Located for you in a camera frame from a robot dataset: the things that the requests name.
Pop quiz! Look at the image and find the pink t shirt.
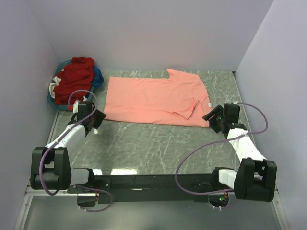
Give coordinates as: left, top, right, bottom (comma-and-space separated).
104, 69, 212, 127

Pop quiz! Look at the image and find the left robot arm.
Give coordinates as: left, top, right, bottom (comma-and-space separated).
30, 101, 106, 196

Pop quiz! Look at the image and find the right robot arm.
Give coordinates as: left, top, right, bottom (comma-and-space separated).
203, 102, 277, 202

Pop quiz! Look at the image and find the blue t shirt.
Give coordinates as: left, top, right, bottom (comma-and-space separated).
92, 66, 104, 89

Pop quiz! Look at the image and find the red t shirt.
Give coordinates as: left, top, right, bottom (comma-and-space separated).
54, 57, 94, 105

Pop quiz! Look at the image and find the teal laundry basket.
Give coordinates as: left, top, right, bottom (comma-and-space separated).
47, 60, 93, 111

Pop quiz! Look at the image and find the white t shirt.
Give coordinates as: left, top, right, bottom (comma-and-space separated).
49, 76, 61, 99

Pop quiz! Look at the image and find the black base beam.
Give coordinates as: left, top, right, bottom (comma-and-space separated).
67, 174, 228, 207

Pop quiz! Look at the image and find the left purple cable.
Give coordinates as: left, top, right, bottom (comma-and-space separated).
39, 89, 113, 213

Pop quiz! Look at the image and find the purple cable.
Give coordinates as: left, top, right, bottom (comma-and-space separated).
175, 101, 269, 209
39, 89, 113, 213

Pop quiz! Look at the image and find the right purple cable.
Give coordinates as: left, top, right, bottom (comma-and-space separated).
175, 101, 269, 209

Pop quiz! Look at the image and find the aluminium rail frame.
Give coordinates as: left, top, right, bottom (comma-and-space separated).
24, 112, 80, 197

